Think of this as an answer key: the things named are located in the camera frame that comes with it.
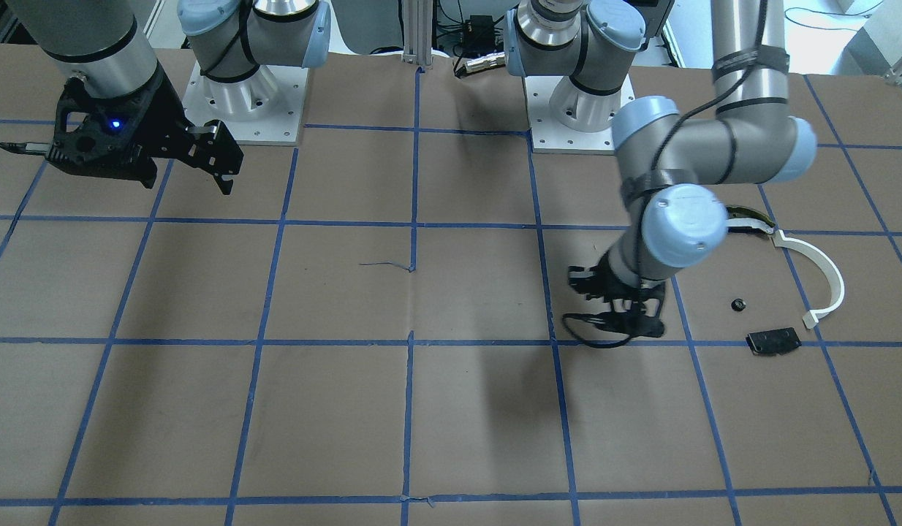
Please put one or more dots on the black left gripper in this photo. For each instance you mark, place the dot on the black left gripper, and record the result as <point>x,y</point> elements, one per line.
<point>616,275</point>

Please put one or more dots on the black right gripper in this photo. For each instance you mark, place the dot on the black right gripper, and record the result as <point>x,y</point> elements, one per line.
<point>161,109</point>

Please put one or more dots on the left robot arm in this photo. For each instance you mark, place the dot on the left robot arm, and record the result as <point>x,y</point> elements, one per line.
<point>668,160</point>

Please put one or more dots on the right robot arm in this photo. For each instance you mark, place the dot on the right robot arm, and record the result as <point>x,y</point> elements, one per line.
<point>100,43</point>

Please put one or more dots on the dark green brake shoe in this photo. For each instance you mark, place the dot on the dark green brake shoe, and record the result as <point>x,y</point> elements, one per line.
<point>741,219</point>

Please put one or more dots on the black flat plastic part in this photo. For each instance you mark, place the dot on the black flat plastic part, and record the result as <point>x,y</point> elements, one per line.
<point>773,342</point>

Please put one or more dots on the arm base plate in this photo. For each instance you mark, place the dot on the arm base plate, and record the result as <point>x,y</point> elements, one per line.
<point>265,109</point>
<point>565,120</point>

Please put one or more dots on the aluminium frame post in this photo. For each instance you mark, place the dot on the aluminium frame post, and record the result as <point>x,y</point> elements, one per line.
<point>417,27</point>

